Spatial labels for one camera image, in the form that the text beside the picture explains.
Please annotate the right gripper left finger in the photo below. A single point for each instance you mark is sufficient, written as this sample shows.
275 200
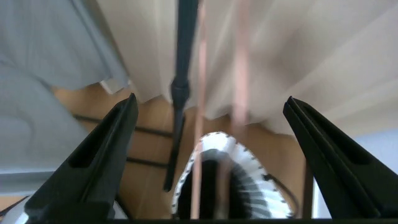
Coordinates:
90 180

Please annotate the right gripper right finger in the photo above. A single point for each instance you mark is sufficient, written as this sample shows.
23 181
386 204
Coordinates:
351 177

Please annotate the pink clothes hanger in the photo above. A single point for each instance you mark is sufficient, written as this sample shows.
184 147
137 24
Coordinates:
241 77

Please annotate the pale grey shorts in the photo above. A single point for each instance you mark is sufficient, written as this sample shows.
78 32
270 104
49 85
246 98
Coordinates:
46 37

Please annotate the white laundry basket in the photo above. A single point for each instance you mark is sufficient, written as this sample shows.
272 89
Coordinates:
242 152

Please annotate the black clothes rack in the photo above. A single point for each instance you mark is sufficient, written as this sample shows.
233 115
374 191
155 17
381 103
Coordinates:
183 31

